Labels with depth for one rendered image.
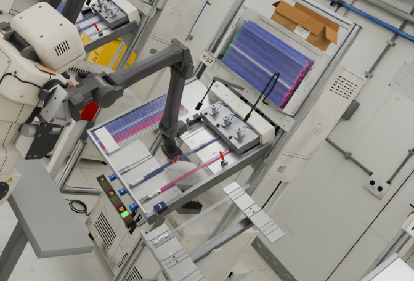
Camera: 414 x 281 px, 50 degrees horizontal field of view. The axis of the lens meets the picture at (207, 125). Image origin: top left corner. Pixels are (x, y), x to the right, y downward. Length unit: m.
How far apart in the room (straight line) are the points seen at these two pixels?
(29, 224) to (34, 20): 0.79
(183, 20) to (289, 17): 0.99
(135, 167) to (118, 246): 0.63
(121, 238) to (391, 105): 2.16
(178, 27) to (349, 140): 1.58
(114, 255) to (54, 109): 1.46
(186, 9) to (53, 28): 1.99
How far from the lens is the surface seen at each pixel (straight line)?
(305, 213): 3.77
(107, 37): 3.16
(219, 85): 2.47
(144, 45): 3.33
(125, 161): 2.28
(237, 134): 2.18
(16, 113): 1.60
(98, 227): 2.87
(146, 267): 2.51
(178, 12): 3.36
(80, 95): 1.45
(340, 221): 3.64
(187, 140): 2.30
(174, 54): 1.65
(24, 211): 1.94
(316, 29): 2.62
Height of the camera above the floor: 1.72
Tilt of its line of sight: 16 degrees down
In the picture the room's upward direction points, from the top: 32 degrees clockwise
